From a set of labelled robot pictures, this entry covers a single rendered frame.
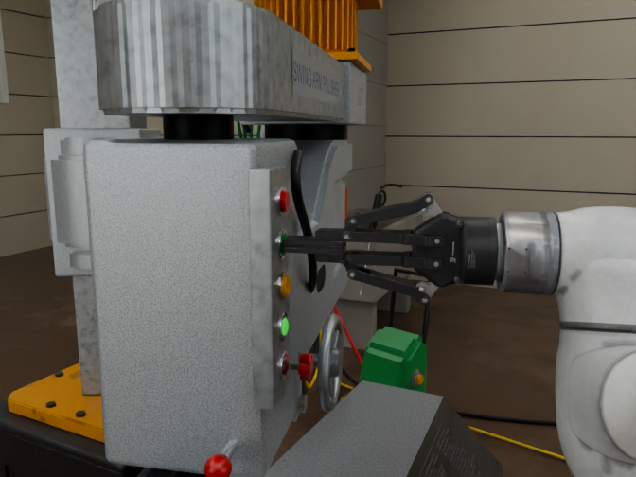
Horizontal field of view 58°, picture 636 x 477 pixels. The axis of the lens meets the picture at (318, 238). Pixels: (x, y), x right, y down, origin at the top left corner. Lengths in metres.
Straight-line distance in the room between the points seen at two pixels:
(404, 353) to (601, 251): 2.19
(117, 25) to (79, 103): 1.04
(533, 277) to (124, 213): 0.46
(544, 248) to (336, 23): 0.84
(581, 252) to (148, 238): 0.48
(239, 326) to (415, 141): 5.39
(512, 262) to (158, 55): 0.43
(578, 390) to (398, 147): 5.50
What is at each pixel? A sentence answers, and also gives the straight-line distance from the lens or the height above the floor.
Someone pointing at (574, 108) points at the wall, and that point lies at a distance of 5.82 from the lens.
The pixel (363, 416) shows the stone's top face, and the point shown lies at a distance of 1.57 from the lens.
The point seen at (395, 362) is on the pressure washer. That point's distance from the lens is 2.78.
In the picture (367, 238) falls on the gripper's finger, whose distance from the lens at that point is 0.65.
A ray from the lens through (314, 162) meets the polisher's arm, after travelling 1.16.
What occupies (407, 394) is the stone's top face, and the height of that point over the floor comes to 0.82.
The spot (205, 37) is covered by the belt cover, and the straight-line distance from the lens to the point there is 0.66.
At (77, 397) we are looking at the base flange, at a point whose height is 0.78.
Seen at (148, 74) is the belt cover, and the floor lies 1.61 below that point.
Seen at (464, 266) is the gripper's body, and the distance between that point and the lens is 0.63.
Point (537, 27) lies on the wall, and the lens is 5.90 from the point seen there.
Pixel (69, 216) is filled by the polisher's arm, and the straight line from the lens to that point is 1.69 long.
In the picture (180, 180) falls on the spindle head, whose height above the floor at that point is 1.50.
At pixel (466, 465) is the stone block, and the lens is 1.59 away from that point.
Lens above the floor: 1.55
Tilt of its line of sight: 11 degrees down
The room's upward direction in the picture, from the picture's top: straight up
